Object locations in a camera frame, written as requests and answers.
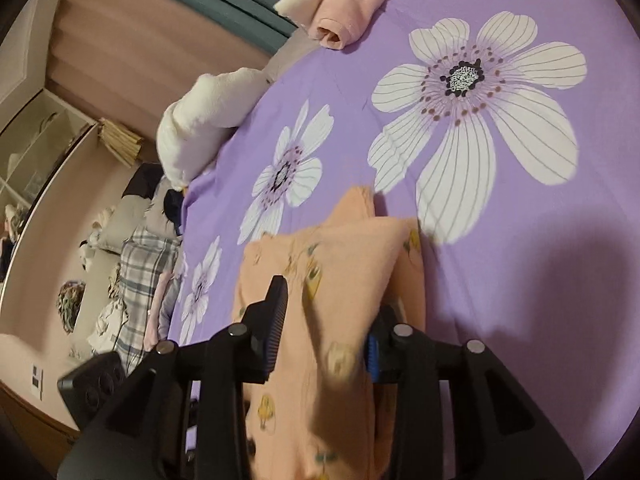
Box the white fluffy towel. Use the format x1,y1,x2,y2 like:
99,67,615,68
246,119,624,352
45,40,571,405
156,66,268,191

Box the dark brown cloth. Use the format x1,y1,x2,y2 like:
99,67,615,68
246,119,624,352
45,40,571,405
124,162,166,198

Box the white plush toys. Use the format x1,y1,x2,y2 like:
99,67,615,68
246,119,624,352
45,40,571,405
77,207,118,266

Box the straw bundle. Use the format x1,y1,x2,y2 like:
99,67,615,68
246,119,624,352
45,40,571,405
97,117,145,167

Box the purple floral bed sheet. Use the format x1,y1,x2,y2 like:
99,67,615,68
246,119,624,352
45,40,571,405
167,0,640,480

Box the colourful cloth bundle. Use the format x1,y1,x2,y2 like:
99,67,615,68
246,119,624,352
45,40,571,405
56,280,87,335

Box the grey cushion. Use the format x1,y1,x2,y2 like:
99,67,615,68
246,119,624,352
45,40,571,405
97,195,156,253

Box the white shelf unit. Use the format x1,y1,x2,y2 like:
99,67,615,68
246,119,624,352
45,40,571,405
0,87,96,281

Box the navy cloth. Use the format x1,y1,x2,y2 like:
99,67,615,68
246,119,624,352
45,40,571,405
161,189,186,236

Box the brown wooden furniture edge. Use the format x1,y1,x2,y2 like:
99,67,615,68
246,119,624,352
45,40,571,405
0,382,81,476

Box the white printed bedding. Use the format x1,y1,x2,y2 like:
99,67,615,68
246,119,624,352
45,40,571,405
70,250,131,361

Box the pink folded cloth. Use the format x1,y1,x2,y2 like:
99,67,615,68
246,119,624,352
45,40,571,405
306,0,416,52

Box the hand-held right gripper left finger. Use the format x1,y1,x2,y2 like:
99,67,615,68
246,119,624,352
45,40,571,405
57,275,290,480

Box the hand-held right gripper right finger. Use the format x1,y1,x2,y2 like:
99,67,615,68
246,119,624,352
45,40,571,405
365,305,583,480

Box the plaid cloth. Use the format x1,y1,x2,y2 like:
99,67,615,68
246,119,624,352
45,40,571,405
112,225,183,376

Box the orange cartoon print garment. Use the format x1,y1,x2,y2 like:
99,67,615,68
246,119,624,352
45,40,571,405
230,186,426,480

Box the pink curtain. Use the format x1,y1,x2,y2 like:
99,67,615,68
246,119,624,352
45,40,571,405
45,0,281,136

